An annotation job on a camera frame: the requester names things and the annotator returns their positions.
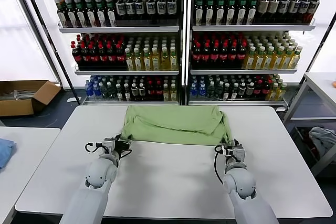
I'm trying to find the brown cardboard box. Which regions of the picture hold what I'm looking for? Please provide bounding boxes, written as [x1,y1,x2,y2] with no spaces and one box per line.
[0,80,61,117]

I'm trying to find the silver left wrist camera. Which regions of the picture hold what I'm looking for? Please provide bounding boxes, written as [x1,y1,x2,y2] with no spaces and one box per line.
[101,137,117,152]

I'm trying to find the dark bottle beige label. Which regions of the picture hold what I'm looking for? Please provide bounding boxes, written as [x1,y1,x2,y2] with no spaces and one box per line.
[257,0,270,24]
[268,0,280,24]

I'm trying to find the dark bottle blue label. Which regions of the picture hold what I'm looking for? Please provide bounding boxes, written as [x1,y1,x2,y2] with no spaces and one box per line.
[125,0,135,20]
[156,0,167,20]
[145,0,156,20]
[298,0,312,24]
[134,0,145,20]
[166,0,177,20]
[278,0,290,24]
[115,0,125,20]
[288,0,302,24]

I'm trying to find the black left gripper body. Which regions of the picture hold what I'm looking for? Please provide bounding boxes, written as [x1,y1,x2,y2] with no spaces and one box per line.
[114,141,132,154]

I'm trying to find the dark storage crate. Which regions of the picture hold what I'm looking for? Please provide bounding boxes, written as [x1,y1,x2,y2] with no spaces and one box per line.
[291,126,336,167]

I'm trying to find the white side table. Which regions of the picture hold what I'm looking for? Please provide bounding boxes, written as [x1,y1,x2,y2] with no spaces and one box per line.
[0,126,61,224]

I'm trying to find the grey metal shelving unit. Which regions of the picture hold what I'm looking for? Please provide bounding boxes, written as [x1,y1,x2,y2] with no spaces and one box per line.
[186,0,317,110]
[39,0,186,106]

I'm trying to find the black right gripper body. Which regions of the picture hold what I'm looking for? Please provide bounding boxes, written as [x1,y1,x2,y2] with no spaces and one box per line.
[227,142,244,152]

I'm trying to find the dark bottle green cap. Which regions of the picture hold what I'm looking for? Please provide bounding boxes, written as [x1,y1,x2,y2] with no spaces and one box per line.
[95,0,107,27]
[205,0,215,25]
[106,0,118,27]
[237,0,248,25]
[75,0,87,28]
[226,0,237,25]
[247,0,259,25]
[65,0,77,28]
[57,0,68,28]
[85,0,97,27]
[194,0,205,25]
[216,0,226,25]

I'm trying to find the blue folded cloth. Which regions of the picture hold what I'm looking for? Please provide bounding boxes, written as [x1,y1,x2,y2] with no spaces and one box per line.
[0,137,17,173]

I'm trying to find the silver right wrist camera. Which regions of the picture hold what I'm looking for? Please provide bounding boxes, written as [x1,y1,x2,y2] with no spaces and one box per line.
[232,147,247,160]

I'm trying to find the reddish bottle blue label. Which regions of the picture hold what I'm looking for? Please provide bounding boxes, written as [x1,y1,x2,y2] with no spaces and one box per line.
[307,0,321,24]

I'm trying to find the red crumpled cloth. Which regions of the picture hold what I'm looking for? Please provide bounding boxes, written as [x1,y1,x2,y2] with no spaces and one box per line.
[301,129,320,157]

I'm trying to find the small cola bottle red label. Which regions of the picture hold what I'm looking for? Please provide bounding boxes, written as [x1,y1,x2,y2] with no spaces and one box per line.
[146,80,155,101]
[262,79,271,99]
[155,80,163,101]
[254,79,263,99]

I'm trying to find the light green polo shirt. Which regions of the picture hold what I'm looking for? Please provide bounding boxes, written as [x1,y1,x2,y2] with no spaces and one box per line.
[120,104,233,146]

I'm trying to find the grey metal frame table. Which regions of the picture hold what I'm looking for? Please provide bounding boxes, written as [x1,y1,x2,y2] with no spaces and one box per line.
[282,71,336,177]

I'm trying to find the grey crumpled cloth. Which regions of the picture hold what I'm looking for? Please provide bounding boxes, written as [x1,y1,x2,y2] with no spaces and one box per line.
[308,126,336,156]

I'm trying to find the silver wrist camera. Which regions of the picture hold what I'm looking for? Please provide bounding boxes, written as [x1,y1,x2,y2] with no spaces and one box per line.
[232,147,247,160]
[101,137,117,152]

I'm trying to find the small dark green bottle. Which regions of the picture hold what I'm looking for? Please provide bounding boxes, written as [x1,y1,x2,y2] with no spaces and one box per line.
[214,82,223,99]
[206,81,215,99]
[108,82,117,99]
[101,82,110,99]

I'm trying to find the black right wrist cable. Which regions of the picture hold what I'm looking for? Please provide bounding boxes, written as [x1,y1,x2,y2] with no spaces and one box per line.
[214,144,228,183]

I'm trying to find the cola bottle red cap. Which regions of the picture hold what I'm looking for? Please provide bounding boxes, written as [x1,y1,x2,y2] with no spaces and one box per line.
[237,41,247,69]
[107,42,117,68]
[219,42,229,69]
[201,42,211,69]
[115,42,126,68]
[89,42,99,68]
[80,42,90,68]
[192,42,202,69]
[98,42,108,68]
[227,42,238,69]
[210,42,220,69]
[71,40,81,68]

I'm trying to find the metal parts in box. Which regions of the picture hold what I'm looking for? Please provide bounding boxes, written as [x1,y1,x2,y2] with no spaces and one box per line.
[0,89,36,101]

